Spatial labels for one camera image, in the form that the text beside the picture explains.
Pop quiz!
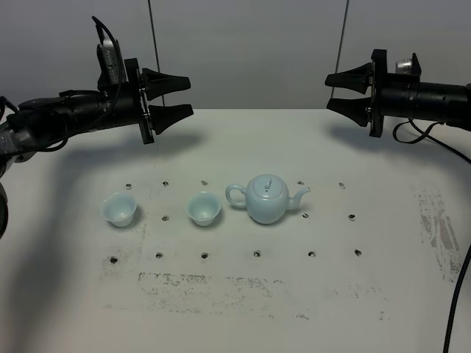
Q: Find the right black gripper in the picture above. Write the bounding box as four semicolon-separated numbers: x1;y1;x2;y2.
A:
325;49;420;138

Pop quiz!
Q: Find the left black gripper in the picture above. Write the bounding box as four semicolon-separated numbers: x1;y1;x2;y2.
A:
110;58;194;144

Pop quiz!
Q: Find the light blue porcelain teapot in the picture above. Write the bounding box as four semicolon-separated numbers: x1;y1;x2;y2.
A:
225;174;311;225

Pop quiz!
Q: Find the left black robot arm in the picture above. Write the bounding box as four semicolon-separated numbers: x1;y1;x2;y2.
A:
1;58;194;174

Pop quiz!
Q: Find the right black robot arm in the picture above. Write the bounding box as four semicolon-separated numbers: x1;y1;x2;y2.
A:
325;49;470;138

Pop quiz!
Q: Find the middle light blue teacup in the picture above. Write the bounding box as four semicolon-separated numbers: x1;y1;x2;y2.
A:
186;191;222;227

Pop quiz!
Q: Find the light blue teacup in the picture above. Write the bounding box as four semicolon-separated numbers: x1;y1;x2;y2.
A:
100;193;138;228
186;191;222;227

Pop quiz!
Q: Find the left light blue teacup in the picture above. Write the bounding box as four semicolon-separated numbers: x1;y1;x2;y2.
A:
100;193;138;228

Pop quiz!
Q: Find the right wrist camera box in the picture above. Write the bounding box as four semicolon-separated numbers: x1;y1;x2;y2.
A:
395;53;422;83

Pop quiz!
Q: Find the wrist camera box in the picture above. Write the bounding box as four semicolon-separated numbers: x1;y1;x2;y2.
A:
395;53;422;83
96;24;126;90

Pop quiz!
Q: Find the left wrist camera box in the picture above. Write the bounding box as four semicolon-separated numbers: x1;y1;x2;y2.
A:
96;24;126;90

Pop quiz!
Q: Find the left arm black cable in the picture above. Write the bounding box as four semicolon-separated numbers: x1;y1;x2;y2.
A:
0;15;123;152

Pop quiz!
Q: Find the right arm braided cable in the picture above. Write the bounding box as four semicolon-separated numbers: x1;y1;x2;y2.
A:
394;120;471;353

